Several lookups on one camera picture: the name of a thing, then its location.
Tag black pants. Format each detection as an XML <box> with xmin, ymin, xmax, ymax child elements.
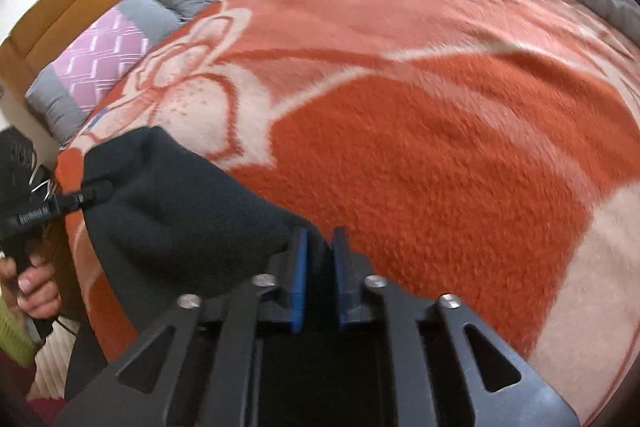
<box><xmin>64</xmin><ymin>126</ymin><xmax>312</xmax><ymax>403</ymax></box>

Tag black braided cable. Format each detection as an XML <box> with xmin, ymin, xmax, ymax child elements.
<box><xmin>54</xmin><ymin>316</ymin><xmax>83</xmax><ymax>339</ymax></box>

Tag person's left hand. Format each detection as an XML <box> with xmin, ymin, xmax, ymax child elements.
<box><xmin>0</xmin><ymin>256</ymin><xmax>61</xmax><ymax>321</ymax></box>

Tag green basket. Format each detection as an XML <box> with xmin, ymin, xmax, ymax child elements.
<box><xmin>0</xmin><ymin>299</ymin><xmax>39</xmax><ymax>366</ymax></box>

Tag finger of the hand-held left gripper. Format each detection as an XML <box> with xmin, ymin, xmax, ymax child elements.
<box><xmin>5</xmin><ymin>184</ymin><xmax>115</xmax><ymax>232</ymax></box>

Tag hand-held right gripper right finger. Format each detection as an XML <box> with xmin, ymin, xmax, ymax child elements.
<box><xmin>332</xmin><ymin>227</ymin><xmax>581</xmax><ymax>427</ymax></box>

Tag orange floral blanket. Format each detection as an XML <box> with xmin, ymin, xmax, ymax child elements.
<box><xmin>52</xmin><ymin>0</ymin><xmax>640</xmax><ymax>427</ymax></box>

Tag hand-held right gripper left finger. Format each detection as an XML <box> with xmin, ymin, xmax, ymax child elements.
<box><xmin>55</xmin><ymin>227</ymin><xmax>308</xmax><ymax>427</ymax></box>

